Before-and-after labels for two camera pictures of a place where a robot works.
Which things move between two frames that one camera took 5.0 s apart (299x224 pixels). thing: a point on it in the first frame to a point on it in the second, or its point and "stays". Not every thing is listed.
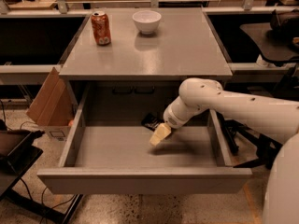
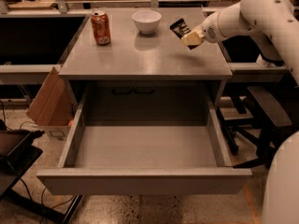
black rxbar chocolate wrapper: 150,121 to 181,28
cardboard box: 51,109 stays
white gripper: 172,119 to 209,30
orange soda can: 100,24 stays
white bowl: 147,21 stays
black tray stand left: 17,156 stays
